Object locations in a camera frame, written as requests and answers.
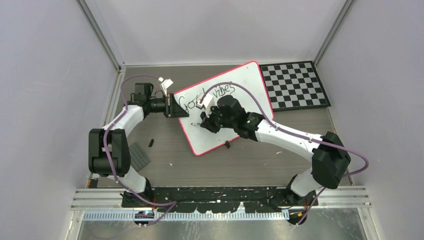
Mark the grey studded baseplate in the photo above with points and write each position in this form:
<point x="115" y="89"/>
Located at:
<point x="139" y="158"/>

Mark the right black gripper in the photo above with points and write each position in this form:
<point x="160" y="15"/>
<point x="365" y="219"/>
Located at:
<point x="207" y="122"/>

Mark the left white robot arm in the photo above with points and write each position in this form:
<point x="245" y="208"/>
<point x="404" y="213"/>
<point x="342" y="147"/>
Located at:
<point x="108" y="148"/>

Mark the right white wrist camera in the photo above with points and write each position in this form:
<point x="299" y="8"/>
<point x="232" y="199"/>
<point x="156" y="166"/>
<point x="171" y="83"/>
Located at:
<point x="205" y="102"/>

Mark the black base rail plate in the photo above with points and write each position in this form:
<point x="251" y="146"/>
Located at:
<point x="219" y="200"/>

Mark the white slotted cable duct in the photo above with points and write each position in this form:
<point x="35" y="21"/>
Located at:
<point x="134" y="215"/>

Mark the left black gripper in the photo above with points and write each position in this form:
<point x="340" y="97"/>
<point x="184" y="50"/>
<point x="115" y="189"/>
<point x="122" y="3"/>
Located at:
<point x="172" y="109"/>

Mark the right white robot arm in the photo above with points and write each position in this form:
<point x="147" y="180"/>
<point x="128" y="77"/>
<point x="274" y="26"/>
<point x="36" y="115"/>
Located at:
<point x="329" y="161"/>

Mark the pink framed whiteboard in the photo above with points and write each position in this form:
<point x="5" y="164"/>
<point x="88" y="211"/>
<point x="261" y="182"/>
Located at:
<point x="220" y="103"/>

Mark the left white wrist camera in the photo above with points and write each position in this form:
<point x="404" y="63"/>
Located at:
<point x="165" y="84"/>

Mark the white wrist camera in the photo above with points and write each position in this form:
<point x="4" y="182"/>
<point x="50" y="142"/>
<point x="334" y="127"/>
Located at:
<point x="205" y="102"/>
<point x="165" y="84"/>

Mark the black white checkerboard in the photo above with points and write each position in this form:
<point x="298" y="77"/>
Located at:
<point x="294" y="86"/>

